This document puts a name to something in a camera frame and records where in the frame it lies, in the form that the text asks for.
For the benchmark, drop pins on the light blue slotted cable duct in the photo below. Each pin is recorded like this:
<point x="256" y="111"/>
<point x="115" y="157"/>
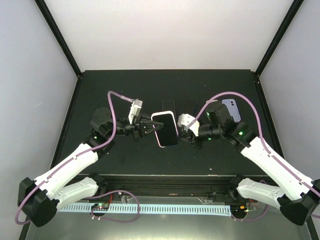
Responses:
<point x="152" y="209"/>

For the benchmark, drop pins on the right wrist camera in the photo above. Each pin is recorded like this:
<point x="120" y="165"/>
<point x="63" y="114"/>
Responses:
<point x="186" y="123"/>

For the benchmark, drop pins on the blue phone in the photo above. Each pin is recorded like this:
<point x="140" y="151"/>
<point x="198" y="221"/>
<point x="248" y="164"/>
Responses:
<point x="188" y="107"/>

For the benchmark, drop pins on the small circuit board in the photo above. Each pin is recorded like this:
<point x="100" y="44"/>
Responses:
<point x="100" y="207"/>

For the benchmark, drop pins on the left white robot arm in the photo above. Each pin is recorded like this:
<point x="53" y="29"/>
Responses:
<point x="40" y="198"/>

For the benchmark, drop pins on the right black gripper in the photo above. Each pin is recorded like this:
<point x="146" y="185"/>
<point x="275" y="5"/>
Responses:
<point x="190" y="137"/>

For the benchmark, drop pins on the black frame post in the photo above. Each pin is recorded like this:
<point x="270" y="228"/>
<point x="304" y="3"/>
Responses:
<point x="282" y="29"/>
<point x="47" y="15"/>

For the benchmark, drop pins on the teal phone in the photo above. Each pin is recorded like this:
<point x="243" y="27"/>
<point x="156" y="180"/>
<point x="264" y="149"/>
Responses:
<point x="168" y="105"/>

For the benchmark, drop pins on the left black frame post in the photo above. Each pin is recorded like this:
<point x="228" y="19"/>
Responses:
<point x="47" y="15"/>

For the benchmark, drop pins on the black aluminium front rail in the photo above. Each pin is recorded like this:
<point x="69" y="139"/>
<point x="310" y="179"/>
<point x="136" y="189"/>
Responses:
<point x="170" y="185"/>

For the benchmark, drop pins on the lavender phone case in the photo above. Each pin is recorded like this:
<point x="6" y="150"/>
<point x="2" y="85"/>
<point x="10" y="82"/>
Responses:
<point x="232" y="109"/>

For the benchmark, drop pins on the right black frame post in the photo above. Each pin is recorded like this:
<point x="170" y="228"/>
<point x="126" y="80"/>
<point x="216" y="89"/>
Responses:
<point x="282" y="29"/>

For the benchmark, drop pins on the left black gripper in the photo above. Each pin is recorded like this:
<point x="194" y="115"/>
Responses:
<point x="140" y="126"/>

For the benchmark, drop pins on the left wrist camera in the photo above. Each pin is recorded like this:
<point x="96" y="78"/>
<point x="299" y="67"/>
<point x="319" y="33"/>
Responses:
<point x="135" y="110"/>

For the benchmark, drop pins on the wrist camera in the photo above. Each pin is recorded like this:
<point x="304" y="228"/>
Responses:
<point x="186" y="123"/>
<point x="135" y="110"/>

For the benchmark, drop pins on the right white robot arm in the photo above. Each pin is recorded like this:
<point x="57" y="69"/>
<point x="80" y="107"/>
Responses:
<point x="295" y="194"/>

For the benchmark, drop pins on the pink cased phone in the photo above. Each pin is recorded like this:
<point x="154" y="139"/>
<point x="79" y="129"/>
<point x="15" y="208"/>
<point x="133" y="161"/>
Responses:
<point x="167" y="135"/>

